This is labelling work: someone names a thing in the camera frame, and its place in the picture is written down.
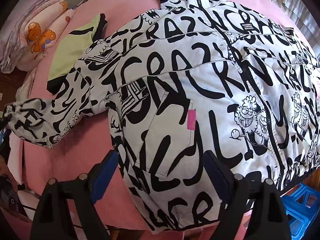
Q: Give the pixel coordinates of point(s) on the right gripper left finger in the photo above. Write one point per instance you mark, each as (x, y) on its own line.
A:
(52, 219)

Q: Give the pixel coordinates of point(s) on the black white graffiti jacket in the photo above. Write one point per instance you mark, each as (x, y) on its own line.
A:
(190, 78)

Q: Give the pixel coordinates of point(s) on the blue plastic stool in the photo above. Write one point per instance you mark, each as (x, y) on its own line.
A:
(302, 207)

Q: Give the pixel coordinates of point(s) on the pink bed sheet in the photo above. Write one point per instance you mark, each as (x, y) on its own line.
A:
(89, 141)

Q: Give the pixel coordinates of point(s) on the brown wooden headboard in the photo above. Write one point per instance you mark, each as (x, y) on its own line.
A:
(9, 84)

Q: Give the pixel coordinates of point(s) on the green black folded garment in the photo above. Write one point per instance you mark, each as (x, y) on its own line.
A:
(70, 48)

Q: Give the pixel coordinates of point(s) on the pink bear print quilt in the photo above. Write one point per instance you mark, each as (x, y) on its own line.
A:
(31, 28)

